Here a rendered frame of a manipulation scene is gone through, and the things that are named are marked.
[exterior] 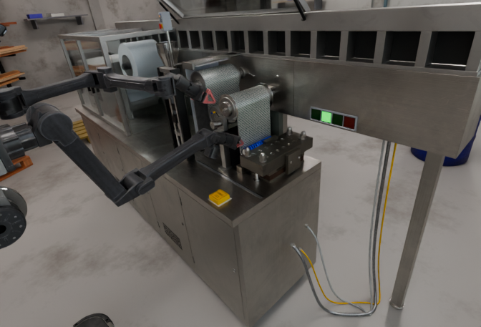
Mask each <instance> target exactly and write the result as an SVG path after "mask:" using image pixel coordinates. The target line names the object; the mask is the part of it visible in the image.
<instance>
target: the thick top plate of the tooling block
mask: <svg viewBox="0 0 481 327"><path fill-rule="evenodd" d="M312 147H313V138H312V137H309V136H306V139H305V140H301V139H300V133H297V132H293V134H292V135H287V134H286V132H285V133H283V134H282V135H280V136H278V139H277V140H275V141H273V142H271V143H269V144H267V145H265V144H262V145H260V146H258V147H256V148H254V149H252V150H251V156H250V157H245V156H244V154H242V155H240V166H242V167H244V168H246V169H248V170H250V171H252V172H254V173H256V174H258V175H260V176H262V177H263V176H265V175H267V174H268V173H270V172H272V171H274V170H275V169H277V168H278V167H280V166H282V165H284V164H285V163H286V155H287V154H288V153H290V152H292V151H293V150H295V149H296V148H299V149H301V154H302V153H303V152H305V151H307V150H309V149H310V148H312ZM261 152H264V153H265V154H266V159H267V161H266V162H259V157H260V153H261Z"/></svg>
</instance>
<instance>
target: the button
mask: <svg viewBox="0 0 481 327"><path fill-rule="evenodd" d="M209 198H210V200H212V201H213V202H214V203H216V204H217V205H219V204H221V203H223V202H225V201H226V200H228V199H230V195H229V194H228V193H226V192H224V191H222V190H221V189H219V190H218V191H216V192H214V193H213V194H211V195H209Z"/></svg>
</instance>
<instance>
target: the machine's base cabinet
mask: <svg viewBox="0 0 481 327"><path fill-rule="evenodd" d="M81 117H82V121H83V123H84V126H85V129H86V131H87V134H88V137H89V141H90V142H91V145H92V149H93V150H94V154H95V156H96V157H97V158H98V159H99V161H101V163H102V164H103V165H104V166H105V167H106V168H107V169H108V170H109V171H110V173H111V174H112V175H113V176H114V177H115V179H116V180H117V181H118V182H119V181H120V180H121V179H122V178H123V176H124V175H125V174H127V173H128V172H130V171H131V170H133V169H135V168H137V169H140V168H143V167H146V166H148V165H147V164H146V163H145V162H143V161H142V160H141V159H140V158H138V157H137V156H135V155H134V154H132V153H131V152H130V151H129V150H127V149H126V148H125V147H123V146H122V145H121V144H120V143H118V142H117V141H115V140H114V139H112V138H111V137H110V136H109V135H107V134H106V133H104V132H103V131H102V130H101V129H99V128H98V127H96V126H95V125H94V124H92V123H91V122H90V121H89V120H87V119H86V118H84V117H83V116H82V115H81ZM320 183H321V167H320V168H319V169H318V170H317V171H315V172H313V173H312V174H310V175H309V176H308V177H306V178H305V179H303V180H302V181H300V182H299V183H298V184H296V185H294V186H293V187H292V188H290V189H289V190H287V191H286V192H285V193H283V194H282V195H280V196H279V197H277V198H276V199H275V200H273V201H271V202H270V203H269V204H267V205H266V206H264V207H263V208H261V209H260V210H259V211H257V212H256V213H254V214H252V216H250V217H249V218H247V219H245V220H244V221H243V222H241V223H240V224H238V225H237V226H235V227H234V228H232V227H231V226H229V225H228V224H227V223H225V222H224V221H222V220H221V219H220V218H219V217H217V216H216V215H214V214H213V213H212V212H211V211H209V210H208V209H207V208H205V207H204V206H202V205H201V204H200V203H199V202H197V201H196V200H194V199H193V198H192V197H191V196H189V195H188V194H186V193H185V192H183V191H182V190H181V189H180V188H178V187H177V186H176V185H174V184H173V183H171V181H169V180H168V179H166V178H165V177H163V176H161V177H159V178H158V179H156V181H155V187H154V188H153V189H151V190H149V191H148V192H146V193H145V194H144V195H140V196H138V197H136V198H135V199H133V200H131V201H129V202H130V203H131V204H132V205H133V206H134V207H135V208H136V210H137V211H138V212H139V213H140V214H141V215H142V216H143V217H144V218H145V219H146V220H147V221H148V222H149V224H151V226H153V227H154V229H156V231H158V232H159V234H160V235H161V236H162V237H163V238H164V239H165V240H166V241H167V242H168V243H169V244H170V245H171V246H172V247H173V249H174V250H175V251H176V252H177V253H178V254H179V255H180V256H181V257H182V258H183V259H184V260H185V262H186V263H187V264H188V265H189V266H190V267H191V268H192V269H193V270H194V271H195V272H196V273H197V274H198V275H199V276H200V277H201V278H202V279H203V280H204V281H205V282H206V283H207V284H208V285H209V287H210V288H211V289H212V290H213V291H214V292H215V293H216V294H217V295H218V296H219V297H220V299H221V300H222V301H223V302H224V303H225V304H226V305H227V306H228V307H229V308H230V309H231V310H232V311H233V312H234V314H236V315H237V317H239V319H241V320H242V322H244V324H245V325H246V326H247V327H252V326H253V325H254V324H255V323H256V322H257V321H258V320H259V319H260V318H261V317H262V316H263V315H264V314H265V313H266V312H267V311H268V310H269V309H270V308H271V307H272V306H273V305H274V304H275V303H276V302H277V301H278V300H279V299H280V298H281V297H282V296H283V295H284V294H285V293H286V292H287V291H288V290H289V289H290V288H291V287H292V286H293V285H294V284H295V283H296V282H297V281H298V280H299V279H300V278H301V277H302V276H303V275H304V274H305V273H306V270H305V268H304V266H303V263H302V260H301V258H300V257H299V255H298V253H297V252H296V251H295V250H294V249H293V248H291V244H292V243H295V246H296V247H297V248H299V247H301V248H302V251H303V252H305V254H307V256H308V258H309V259H310V261H311V263H312V265H313V264H314V263H315V262H316V246H317V242H316V240H315V238H314V236H313V234H312V233H311V231H310V230H309V229H308V228H305V224H306V223H307V224H308V226H309V227H310V229H312V230H313V232H314V234H315V236H316V238H317V233H318V221H319V196H320Z"/></svg>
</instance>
